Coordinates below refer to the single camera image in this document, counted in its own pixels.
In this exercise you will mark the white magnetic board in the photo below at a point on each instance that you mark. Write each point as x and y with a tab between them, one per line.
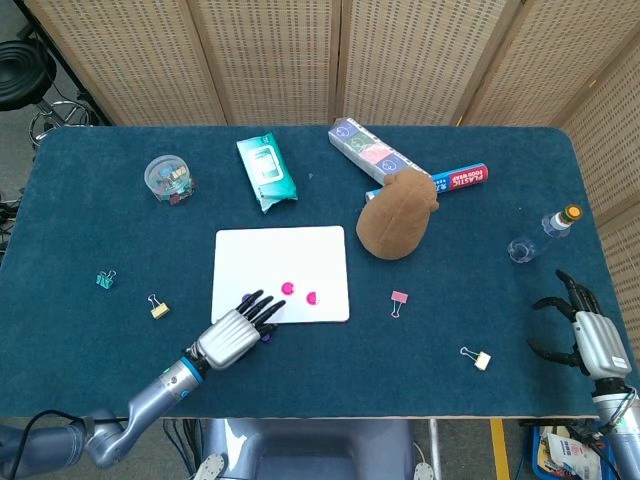
280	255

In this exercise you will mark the pastel tissue multipack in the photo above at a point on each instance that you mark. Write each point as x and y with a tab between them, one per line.
372	152

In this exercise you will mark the blue bin with packets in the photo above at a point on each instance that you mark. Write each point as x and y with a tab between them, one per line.
550	450

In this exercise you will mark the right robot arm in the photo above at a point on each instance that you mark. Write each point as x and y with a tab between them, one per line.
627	445

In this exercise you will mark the pink binder clip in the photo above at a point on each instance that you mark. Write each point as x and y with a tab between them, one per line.
399	297

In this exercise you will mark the plain red round magnet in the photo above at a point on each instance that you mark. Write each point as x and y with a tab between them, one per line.
287	288

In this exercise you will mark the green wet wipes pack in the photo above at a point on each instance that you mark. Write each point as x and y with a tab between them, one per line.
266	172

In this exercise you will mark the plastic food wrap box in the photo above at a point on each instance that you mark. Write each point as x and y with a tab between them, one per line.
465	176

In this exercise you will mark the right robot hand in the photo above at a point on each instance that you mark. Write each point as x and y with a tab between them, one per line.
597	340

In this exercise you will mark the black round stool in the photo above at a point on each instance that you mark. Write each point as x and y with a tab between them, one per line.
20	70

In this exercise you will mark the teal table cloth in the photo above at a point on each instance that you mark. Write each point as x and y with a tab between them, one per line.
320	370

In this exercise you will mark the yellow binder clip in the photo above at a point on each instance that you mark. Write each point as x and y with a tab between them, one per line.
160	310
483	360

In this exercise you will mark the red magnet with white mark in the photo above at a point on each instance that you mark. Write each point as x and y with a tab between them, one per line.
312	298

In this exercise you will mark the clear jar of binder clips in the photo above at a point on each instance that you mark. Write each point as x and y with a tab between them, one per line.
170	180

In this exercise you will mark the purple round magnet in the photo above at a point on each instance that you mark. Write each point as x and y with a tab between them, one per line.
245	300
268	339

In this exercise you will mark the clear plastic water bottle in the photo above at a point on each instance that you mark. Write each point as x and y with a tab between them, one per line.
545	232

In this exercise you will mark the brown plush toy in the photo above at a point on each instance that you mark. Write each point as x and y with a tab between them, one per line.
400	220

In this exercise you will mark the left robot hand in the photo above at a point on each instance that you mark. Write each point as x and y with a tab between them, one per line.
227	340

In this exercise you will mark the teal binder clip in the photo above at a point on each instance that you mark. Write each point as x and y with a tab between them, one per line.
105	281

